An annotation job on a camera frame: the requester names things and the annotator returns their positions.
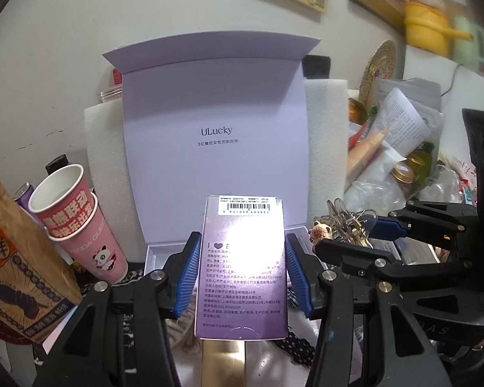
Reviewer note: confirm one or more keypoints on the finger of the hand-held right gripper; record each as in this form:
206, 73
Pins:
359, 260
391, 225

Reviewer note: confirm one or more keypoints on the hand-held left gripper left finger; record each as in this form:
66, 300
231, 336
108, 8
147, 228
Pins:
187, 274

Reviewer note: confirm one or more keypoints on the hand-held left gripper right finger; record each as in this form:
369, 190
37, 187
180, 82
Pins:
300, 278

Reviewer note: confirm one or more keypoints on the gold hair claw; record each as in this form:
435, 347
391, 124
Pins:
347, 221

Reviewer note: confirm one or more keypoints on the purple carton box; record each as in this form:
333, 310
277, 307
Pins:
242, 258

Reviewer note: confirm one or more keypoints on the polka dot scrunchie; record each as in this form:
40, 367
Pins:
296, 346

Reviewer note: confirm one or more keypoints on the gold box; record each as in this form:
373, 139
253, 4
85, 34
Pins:
224, 365

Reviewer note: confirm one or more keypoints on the lavender gift box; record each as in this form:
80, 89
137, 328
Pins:
213, 100

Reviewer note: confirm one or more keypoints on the pile of plastic bags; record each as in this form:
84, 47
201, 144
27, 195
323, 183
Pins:
371, 185

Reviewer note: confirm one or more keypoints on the gold lid jar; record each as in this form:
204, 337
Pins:
417, 160
403, 172

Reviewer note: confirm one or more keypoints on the pink panda paper cup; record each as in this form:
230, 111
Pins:
101, 254

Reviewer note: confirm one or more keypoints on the white printed booklet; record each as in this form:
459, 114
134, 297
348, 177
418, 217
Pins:
403, 121

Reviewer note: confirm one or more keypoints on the white foam block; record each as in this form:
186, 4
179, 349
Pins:
326, 129

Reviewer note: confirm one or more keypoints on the red paper cup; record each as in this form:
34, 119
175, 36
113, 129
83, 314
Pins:
60, 205

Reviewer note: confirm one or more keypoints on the woven round mat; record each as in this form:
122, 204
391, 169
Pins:
379, 68

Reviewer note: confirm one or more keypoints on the brown paper snack bag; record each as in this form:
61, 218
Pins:
20, 274

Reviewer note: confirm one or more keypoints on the black capped bottle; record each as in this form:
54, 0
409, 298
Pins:
56, 163

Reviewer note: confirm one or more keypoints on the black container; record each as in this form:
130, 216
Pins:
316, 66

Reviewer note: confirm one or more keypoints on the purple can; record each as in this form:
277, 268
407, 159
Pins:
24, 195

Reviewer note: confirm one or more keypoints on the green mug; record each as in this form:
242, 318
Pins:
470, 44

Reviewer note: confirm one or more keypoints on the yellow teapot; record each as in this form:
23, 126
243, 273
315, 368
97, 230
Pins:
427, 24

